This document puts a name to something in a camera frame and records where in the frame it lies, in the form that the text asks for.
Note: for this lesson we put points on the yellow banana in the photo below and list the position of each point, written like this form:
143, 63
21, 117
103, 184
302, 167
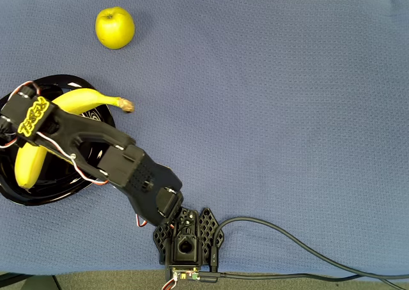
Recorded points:
83, 100

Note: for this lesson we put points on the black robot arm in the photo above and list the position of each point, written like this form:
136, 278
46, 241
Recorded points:
96, 133

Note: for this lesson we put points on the black glossy bowl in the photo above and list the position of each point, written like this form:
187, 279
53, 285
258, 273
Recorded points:
60, 187

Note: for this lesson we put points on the black tripod stand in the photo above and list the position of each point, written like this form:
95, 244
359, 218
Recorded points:
12, 278

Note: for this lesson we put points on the green apple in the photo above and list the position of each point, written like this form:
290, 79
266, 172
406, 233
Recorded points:
115, 28

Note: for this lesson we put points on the blue textured table cloth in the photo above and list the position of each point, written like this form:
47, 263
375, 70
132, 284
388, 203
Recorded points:
255, 79

